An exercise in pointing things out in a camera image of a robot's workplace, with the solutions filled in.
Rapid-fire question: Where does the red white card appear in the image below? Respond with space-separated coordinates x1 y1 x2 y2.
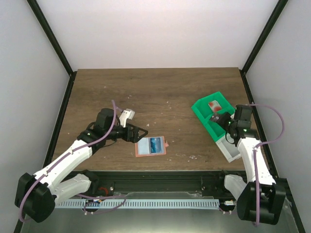
208 100 222 113

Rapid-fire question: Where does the black card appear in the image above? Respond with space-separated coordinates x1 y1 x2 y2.
210 113 221 123

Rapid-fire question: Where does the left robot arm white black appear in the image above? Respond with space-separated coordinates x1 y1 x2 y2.
15 108 148 223

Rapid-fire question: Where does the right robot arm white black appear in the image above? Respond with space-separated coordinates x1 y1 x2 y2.
210 104 286 226

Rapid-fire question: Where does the blue card in holder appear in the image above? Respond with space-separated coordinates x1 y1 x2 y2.
150 137 162 154

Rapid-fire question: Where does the green plastic organizer tray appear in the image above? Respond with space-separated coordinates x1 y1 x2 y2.
191 91 235 142

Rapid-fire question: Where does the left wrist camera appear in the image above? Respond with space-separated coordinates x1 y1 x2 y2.
119 109 135 128

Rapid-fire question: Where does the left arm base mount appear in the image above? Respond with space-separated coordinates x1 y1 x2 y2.
82 180 115 197

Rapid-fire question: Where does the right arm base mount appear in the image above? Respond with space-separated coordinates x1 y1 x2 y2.
201 170 241 199

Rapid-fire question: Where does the white slotted cable duct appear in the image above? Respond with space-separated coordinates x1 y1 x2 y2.
56 199 220 210

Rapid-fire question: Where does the right black frame post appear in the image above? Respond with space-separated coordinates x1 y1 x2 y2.
242 0 289 72

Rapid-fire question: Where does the black frame post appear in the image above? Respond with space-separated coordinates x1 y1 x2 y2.
242 0 289 72
26 0 74 75

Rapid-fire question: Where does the left black frame post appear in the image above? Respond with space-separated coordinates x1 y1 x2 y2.
26 0 74 75

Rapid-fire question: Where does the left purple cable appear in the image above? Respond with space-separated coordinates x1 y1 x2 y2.
18 100 127 223

